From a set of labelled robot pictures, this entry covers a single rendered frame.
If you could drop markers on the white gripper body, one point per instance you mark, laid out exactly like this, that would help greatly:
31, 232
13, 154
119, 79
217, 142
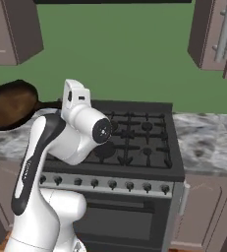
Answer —
74, 84

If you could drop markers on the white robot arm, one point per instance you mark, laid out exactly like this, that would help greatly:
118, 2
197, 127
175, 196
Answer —
36, 216

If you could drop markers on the dark frying pan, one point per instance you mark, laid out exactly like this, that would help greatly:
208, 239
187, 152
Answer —
11, 105

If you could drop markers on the black and silver stove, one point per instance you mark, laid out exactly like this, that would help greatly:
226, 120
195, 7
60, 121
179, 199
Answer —
144, 107

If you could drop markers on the black stove knob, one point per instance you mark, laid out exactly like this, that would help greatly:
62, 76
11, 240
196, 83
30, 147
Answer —
43, 179
94, 182
165, 189
146, 187
129, 186
112, 184
78, 181
57, 180

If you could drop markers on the brown base cabinet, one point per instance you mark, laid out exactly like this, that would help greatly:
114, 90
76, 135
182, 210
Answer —
3, 190
203, 213

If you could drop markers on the black range hood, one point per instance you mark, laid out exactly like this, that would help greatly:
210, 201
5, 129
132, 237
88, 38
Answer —
111, 1

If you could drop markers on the dark oven door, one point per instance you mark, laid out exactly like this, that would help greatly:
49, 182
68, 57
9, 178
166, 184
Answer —
124, 226

